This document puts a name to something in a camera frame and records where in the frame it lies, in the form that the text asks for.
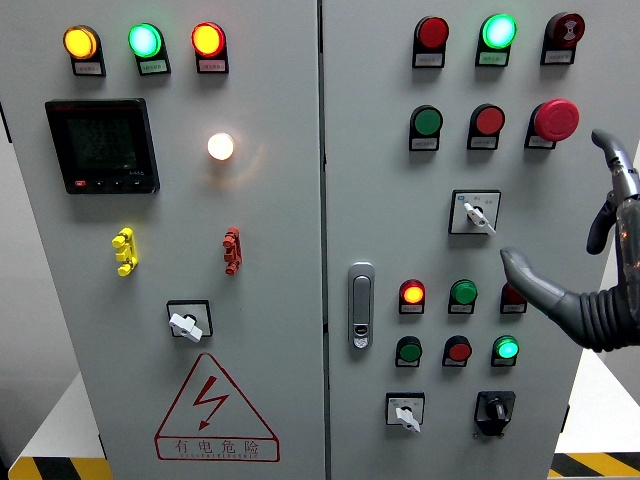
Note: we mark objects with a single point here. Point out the black door hinge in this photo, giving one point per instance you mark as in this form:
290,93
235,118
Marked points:
5,122

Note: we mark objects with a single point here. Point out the dark red buzzer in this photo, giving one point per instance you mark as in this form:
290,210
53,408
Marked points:
567,30

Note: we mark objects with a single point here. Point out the large red stop button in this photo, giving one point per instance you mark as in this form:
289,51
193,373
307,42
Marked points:
556,120

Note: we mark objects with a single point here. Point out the red warning triangle sticker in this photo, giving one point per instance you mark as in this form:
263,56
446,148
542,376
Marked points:
210,400

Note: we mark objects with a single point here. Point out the round yellow lamp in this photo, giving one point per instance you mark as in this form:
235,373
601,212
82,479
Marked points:
80,43

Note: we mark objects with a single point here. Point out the pale grey cabinet door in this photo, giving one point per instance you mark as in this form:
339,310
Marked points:
380,200
275,250

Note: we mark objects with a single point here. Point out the silver door lock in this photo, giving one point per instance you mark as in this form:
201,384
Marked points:
361,300

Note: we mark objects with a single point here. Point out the black yellow striped tape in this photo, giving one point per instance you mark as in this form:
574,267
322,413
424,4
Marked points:
595,466
60,469

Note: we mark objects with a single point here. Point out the round white lamp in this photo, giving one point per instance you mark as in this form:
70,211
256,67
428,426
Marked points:
220,146

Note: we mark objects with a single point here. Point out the small round green lamp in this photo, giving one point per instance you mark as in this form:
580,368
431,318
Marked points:
506,348

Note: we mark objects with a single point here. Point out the small red push button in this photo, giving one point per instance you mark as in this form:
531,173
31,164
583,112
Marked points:
510,296
459,351

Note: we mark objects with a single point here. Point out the black display meter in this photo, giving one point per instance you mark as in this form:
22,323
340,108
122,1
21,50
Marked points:
102,145

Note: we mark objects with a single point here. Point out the small round red lamp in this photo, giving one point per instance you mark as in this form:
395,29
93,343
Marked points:
412,293

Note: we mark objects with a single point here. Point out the small green push button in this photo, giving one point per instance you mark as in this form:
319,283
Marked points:
410,352
464,292

